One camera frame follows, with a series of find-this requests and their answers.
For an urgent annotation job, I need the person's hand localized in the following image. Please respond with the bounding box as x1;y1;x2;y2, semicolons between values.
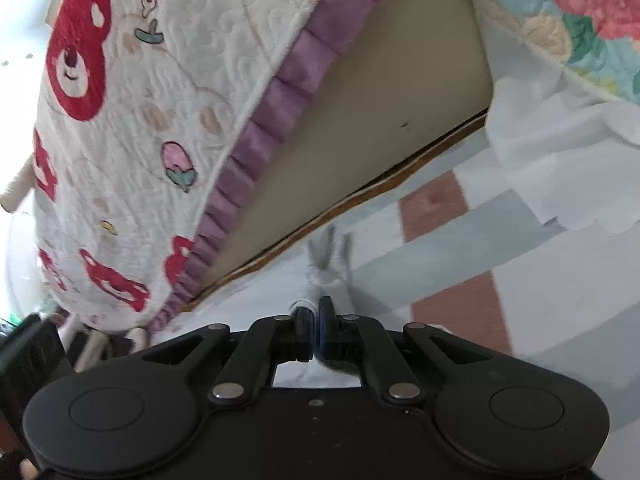
0;450;39;480

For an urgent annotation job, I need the floral colourful quilt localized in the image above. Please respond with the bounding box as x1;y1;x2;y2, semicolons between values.
471;0;639;234

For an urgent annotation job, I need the white bear print quilt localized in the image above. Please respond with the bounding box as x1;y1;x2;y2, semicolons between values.
34;0;381;333

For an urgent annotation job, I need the checkered bed sheet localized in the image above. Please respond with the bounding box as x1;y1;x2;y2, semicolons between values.
188;144;640;480

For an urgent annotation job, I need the white printed t-shirt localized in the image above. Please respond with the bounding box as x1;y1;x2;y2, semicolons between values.
273;226;407;389

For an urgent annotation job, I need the beige mattress side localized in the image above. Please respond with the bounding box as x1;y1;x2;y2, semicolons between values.
201;0;492;287

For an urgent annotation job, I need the stack of folded clothes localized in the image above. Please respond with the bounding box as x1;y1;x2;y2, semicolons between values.
47;311;150;373

